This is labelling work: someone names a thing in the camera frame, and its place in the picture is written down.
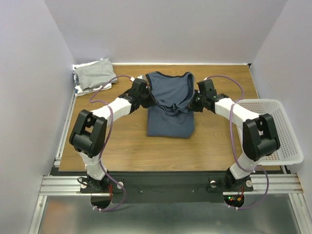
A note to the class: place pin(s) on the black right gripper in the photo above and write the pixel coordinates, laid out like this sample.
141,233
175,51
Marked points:
194,104

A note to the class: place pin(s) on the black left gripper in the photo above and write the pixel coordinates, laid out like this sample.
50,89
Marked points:
152,101

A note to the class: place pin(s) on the blue tank top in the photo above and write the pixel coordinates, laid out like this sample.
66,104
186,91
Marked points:
170,117

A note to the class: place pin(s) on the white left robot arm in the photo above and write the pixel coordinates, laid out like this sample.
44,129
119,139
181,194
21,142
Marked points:
92,130

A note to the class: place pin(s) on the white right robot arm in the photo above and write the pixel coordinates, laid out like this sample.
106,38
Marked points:
259,133

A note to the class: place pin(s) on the grey folded tank top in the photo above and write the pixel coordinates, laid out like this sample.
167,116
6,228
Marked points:
94,75

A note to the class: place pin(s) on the white plastic basket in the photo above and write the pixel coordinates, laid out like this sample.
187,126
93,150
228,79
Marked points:
290,152

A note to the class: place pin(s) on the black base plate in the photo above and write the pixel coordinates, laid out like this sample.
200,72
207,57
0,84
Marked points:
117,192

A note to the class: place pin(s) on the aluminium frame rail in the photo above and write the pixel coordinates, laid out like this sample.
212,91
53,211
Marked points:
190,184

